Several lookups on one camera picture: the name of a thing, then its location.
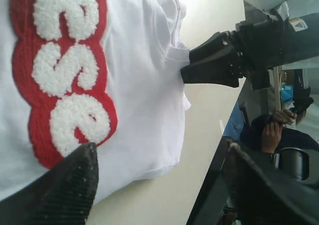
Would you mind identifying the black monitor frame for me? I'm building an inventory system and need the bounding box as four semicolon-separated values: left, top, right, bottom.
186;136;233;225

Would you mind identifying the person hand in background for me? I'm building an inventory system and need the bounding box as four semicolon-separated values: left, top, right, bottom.
262;109;296;154

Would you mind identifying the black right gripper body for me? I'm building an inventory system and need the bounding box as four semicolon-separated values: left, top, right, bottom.
233;18;294;90

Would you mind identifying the black mug in background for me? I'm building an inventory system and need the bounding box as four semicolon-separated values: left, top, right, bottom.
272;147;310;181

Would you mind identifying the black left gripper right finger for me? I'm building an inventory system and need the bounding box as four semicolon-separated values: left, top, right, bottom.
222;142;319;225

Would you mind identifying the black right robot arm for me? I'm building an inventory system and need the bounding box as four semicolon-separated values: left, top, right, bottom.
180;13;319;90

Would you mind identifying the white t-shirt red lettering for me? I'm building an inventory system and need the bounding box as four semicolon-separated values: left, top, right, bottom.
0;0;190;202

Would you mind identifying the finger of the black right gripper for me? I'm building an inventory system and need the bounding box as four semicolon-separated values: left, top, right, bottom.
189;31;242;63
180;56;239;88

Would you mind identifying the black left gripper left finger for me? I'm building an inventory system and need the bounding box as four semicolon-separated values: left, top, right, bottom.
0;143;99;225

